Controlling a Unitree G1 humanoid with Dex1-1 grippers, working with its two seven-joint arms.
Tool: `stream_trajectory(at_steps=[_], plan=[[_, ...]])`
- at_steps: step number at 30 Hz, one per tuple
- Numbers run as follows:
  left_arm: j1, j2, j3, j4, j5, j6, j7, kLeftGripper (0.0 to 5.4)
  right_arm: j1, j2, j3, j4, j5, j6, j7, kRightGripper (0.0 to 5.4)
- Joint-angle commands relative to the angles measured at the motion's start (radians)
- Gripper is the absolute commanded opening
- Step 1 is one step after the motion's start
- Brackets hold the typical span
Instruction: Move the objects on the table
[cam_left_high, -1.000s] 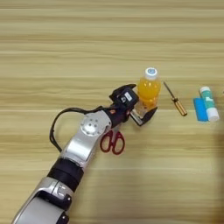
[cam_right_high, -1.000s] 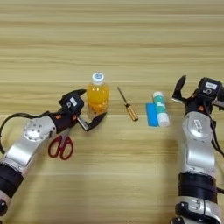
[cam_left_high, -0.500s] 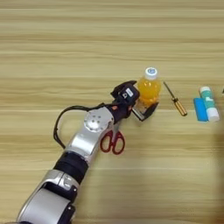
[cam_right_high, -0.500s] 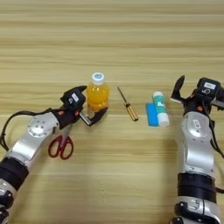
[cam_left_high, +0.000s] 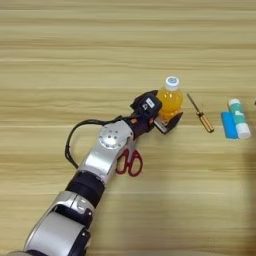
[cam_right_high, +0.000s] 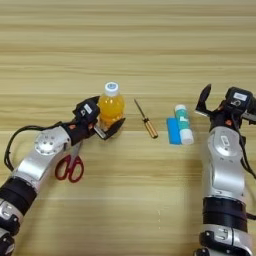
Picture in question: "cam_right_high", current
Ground orange juice bottle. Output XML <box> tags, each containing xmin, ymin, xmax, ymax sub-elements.
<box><xmin>97</xmin><ymin>81</ymin><xmax>126</xmax><ymax>132</ymax></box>

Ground blue rectangular eraser block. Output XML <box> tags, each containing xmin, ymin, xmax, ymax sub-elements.
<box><xmin>166</xmin><ymin>116</ymin><xmax>183</xmax><ymax>146</ymax></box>

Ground red handled scissors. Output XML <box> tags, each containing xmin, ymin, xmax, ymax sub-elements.
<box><xmin>54</xmin><ymin>139</ymin><xmax>85</xmax><ymax>184</ymax></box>

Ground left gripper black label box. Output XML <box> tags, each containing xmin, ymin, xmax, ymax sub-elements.
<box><xmin>73</xmin><ymin>98</ymin><xmax>101</xmax><ymax>126</ymax></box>

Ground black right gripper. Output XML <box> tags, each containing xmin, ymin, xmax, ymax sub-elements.
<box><xmin>194</xmin><ymin>83</ymin><xmax>256</xmax><ymax>131</ymax></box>

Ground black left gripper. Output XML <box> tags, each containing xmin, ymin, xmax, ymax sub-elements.
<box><xmin>63</xmin><ymin>95</ymin><xmax>127</xmax><ymax>146</ymax></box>

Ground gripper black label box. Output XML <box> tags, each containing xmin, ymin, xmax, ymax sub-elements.
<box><xmin>73</xmin><ymin>98</ymin><xmax>101</xmax><ymax>126</ymax></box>
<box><xmin>224</xmin><ymin>86</ymin><xmax>254</xmax><ymax>116</ymax></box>

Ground white teal glue stick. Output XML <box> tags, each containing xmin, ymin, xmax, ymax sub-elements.
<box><xmin>174</xmin><ymin>104</ymin><xmax>195</xmax><ymax>146</ymax></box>

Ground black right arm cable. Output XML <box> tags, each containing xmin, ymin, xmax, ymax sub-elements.
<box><xmin>233</xmin><ymin>116</ymin><xmax>256</xmax><ymax>181</ymax></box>

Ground amber handled screwdriver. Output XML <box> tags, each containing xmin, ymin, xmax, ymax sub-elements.
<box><xmin>133</xmin><ymin>98</ymin><xmax>159</xmax><ymax>140</ymax></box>

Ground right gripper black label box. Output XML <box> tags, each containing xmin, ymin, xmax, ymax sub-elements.
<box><xmin>224</xmin><ymin>86</ymin><xmax>254</xmax><ymax>116</ymax></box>

